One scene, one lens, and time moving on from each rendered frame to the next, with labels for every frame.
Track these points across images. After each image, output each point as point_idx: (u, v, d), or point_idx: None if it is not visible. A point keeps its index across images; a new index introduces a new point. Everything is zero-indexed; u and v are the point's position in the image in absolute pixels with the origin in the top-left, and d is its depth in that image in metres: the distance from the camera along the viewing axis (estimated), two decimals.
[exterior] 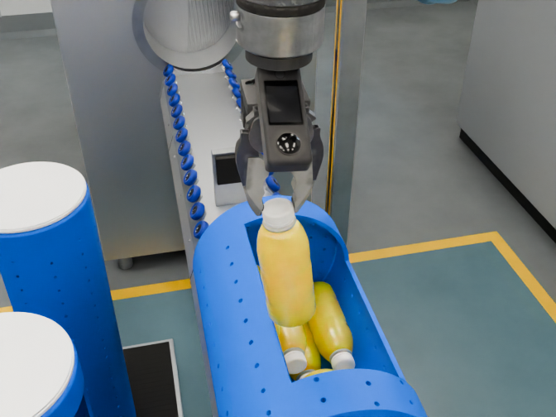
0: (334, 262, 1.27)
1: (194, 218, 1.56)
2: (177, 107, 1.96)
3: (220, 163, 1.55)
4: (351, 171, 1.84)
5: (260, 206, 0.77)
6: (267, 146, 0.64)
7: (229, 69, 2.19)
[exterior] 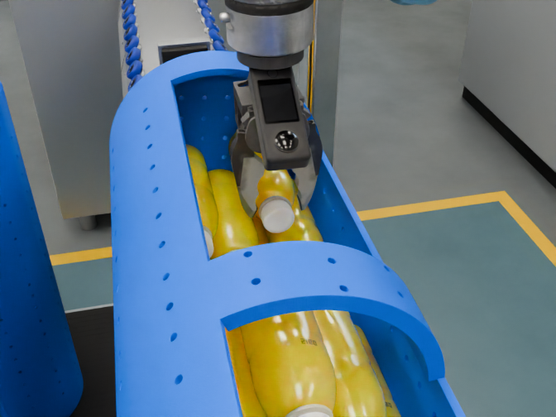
0: None
1: None
2: (129, 17, 1.65)
3: (168, 56, 1.24)
4: (334, 86, 1.53)
5: (253, 208, 0.77)
6: (266, 145, 0.64)
7: None
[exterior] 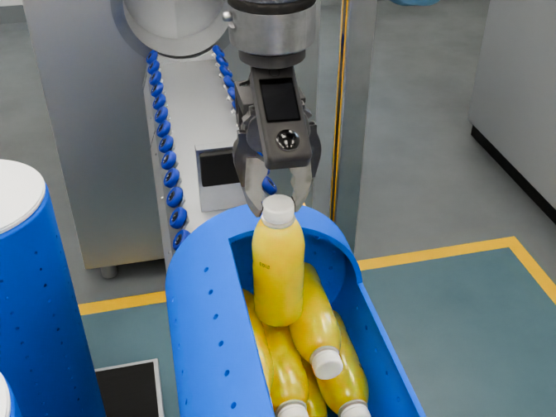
0: (343, 284, 1.02)
1: (174, 227, 1.31)
2: (159, 98, 1.71)
3: (206, 160, 1.30)
4: (359, 170, 1.59)
5: (259, 207, 0.77)
6: (266, 144, 0.64)
7: (220, 55, 1.94)
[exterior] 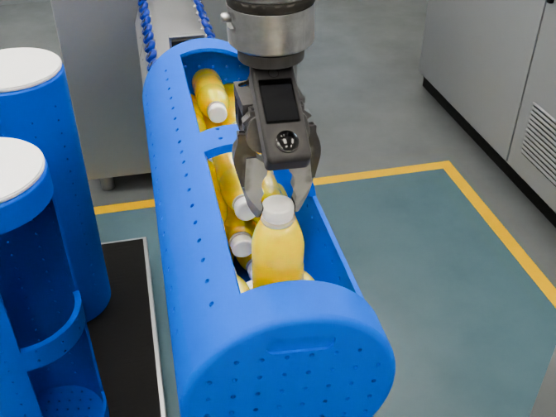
0: None
1: None
2: (146, 18, 2.24)
3: (175, 45, 1.83)
4: (294, 68, 2.12)
5: (259, 207, 0.77)
6: (266, 145, 0.64)
7: None
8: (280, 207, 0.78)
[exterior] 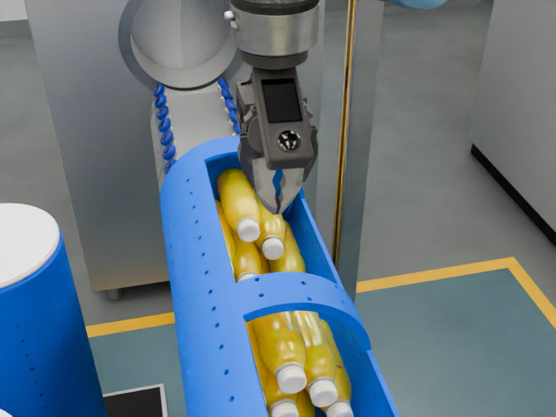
0: (293, 203, 1.36)
1: None
2: (167, 135, 1.76)
3: None
4: (361, 208, 1.64)
5: (274, 204, 0.77)
6: (268, 145, 0.64)
7: (226, 88, 1.98)
8: None
